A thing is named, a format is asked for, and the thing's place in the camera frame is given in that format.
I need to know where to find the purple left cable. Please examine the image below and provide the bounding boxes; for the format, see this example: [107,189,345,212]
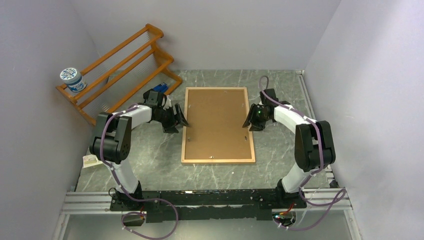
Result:
[99,104,180,240]

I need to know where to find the blue stapler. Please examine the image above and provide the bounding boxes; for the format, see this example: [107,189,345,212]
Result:
[152,82,169,94]

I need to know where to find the small white red box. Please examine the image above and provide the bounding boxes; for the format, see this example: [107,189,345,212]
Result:
[82,154,103,169]

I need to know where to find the brown backing board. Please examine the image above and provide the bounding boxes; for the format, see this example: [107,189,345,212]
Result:
[184,89,253,161]

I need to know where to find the blue white jar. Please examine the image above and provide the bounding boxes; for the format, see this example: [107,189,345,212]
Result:
[59,67,88,93]

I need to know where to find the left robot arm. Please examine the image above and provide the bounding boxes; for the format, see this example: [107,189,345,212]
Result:
[89,88,189,210]

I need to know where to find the black base bar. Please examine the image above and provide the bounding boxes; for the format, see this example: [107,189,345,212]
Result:
[109,187,307,223]

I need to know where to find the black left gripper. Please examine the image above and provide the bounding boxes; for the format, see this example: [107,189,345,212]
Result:
[154,103,189,133]

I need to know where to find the light wooden picture frame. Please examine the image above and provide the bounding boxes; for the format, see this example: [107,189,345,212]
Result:
[180,86,257,166]

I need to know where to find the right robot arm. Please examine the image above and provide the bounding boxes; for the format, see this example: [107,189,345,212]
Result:
[242,88,336,208]

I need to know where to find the orange wooden rack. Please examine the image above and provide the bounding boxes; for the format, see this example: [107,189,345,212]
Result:
[56,24,183,126]

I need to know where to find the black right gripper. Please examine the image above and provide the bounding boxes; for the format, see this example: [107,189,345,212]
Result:
[242,103,270,132]

